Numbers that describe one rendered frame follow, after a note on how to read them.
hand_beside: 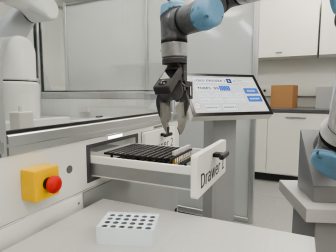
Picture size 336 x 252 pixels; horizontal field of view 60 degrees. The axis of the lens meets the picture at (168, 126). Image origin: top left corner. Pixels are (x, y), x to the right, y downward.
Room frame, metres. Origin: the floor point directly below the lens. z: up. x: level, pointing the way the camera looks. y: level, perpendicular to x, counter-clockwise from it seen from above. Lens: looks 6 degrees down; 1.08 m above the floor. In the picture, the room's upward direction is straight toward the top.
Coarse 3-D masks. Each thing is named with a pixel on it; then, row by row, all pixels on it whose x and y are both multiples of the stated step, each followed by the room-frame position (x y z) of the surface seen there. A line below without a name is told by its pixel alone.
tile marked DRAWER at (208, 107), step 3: (204, 105) 1.58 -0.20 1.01; (207, 105) 1.59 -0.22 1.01; (210, 105) 1.60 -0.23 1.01; (213, 105) 1.60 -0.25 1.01; (216, 105) 1.61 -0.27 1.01; (219, 105) 1.62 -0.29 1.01; (207, 108) 1.58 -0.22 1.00; (210, 108) 1.58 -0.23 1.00; (213, 108) 1.59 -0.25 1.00; (216, 108) 1.59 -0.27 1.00; (219, 108) 1.60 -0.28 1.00
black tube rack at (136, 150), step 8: (136, 144) 1.01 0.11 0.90; (144, 144) 1.01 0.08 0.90; (104, 152) 0.87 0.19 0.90; (112, 152) 0.87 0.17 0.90; (120, 152) 0.87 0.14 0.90; (128, 152) 0.87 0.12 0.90; (136, 152) 0.87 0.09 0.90; (144, 152) 0.87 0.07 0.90; (152, 152) 0.87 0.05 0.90; (160, 152) 0.87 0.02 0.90; (168, 152) 0.87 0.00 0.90; (144, 160) 0.89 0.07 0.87; (152, 160) 0.89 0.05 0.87; (160, 160) 0.89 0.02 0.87; (184, 160) 0.89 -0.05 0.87
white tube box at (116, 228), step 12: (108, 216) 0.64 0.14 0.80; (120, 216) 0.64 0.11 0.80; (132, 216) 0.64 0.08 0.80; (144, 216) 0.65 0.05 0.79; (156, 216) 0.64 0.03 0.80; (96, 228) 0.59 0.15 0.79; (108, 228) 0.58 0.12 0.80; (120, 228) 0.58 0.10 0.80; (132, 228) 0.58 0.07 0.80; (144, 228) 0.58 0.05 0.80; (156, 228) 0.61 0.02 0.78; (96, 240) 0.59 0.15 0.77; (108, 240) 0.58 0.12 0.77; (120, 240) 0.58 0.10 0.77; (132, 240) 0.58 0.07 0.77; (144, 240) 0.57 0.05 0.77
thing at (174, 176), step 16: (128, 144) 1.06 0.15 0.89; (96, 160) 0.84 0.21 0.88; (112, 160) 0.81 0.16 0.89; (128, 160) 0.79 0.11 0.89; (96, 176) 0.84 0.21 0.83; (112, 176) 0.81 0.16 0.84; (128, 176) 0.79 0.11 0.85; (144, 176) 0.77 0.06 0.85; (160, 176) 0.75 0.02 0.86; (176, 176) 0.73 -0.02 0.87
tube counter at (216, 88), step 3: (213, 87) 1.70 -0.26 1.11; (216, 87) 1.71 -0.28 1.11; (219, 87) 1.71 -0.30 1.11; (222, 87) 1.72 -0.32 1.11; (225, 87) 1.73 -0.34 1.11; (228, 87) 1.73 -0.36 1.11; (231, 87) 1.74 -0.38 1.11; (234, 87) 1.75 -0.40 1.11; (237, 87) 1.76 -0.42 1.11; (216, 90) 1.69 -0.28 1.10; (219, 90) 1.70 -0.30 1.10; (222, 90) 1.70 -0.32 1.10; (225, 90) 1.71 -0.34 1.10; (228, 90) 1.72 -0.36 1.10; (231, 90) 1.72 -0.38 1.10; (234, 90) 1.73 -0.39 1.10; (237, 90) 1.74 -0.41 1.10; (240, 90) 1.75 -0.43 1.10
